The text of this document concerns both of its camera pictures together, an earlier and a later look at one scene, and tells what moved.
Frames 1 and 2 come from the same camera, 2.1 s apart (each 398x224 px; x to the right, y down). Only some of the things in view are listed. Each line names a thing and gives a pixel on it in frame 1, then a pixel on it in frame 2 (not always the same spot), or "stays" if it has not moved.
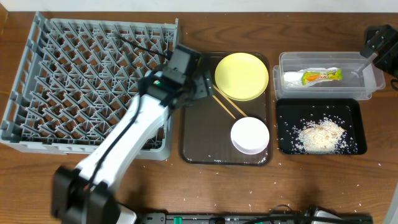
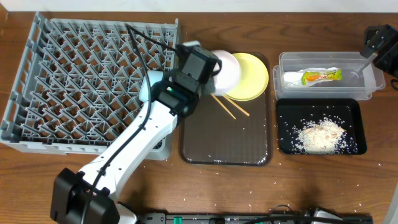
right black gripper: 388,33 stays
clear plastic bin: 361,76 stays
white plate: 250,135 → 228,78
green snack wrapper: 313,76 stays
